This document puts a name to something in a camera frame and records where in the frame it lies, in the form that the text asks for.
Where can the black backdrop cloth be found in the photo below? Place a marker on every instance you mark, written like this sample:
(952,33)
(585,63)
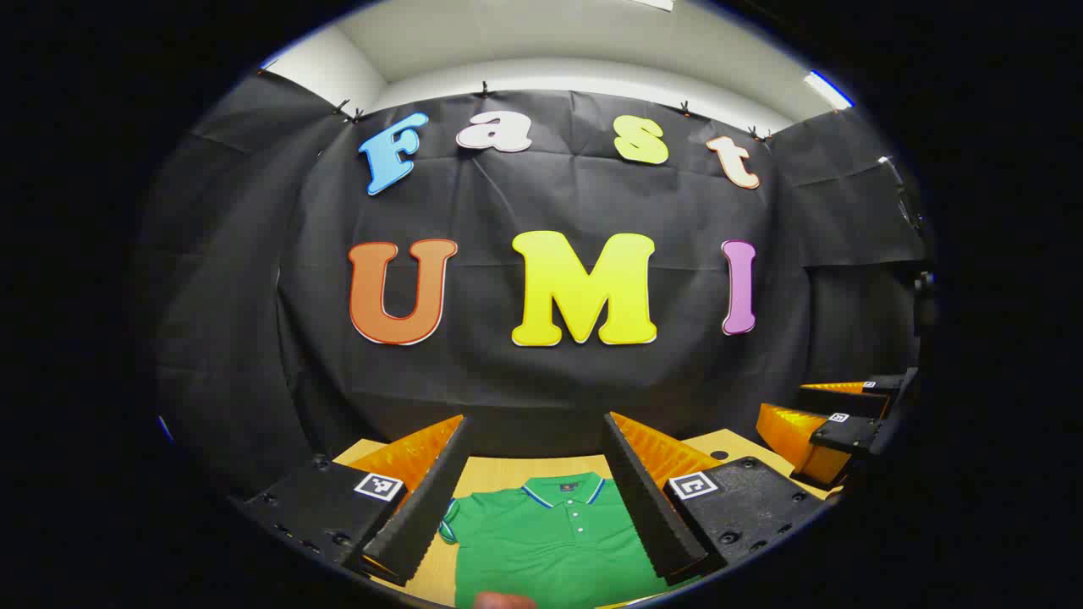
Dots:
(508,381)

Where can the green polo shirt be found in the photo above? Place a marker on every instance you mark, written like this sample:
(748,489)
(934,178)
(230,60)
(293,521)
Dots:
(541,550)

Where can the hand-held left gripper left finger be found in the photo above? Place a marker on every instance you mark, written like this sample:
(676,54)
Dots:
(427,507)

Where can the ceiling light panel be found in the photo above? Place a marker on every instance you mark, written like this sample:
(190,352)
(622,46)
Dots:
(653,4)
(827,90)

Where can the black stand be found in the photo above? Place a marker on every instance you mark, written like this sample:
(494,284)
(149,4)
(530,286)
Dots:
(924,296)

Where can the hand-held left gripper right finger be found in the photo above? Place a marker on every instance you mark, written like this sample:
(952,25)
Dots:
(647,507)

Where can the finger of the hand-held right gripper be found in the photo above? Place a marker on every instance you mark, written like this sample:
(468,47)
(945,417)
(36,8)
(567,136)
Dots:
(846,399)
(846,433)

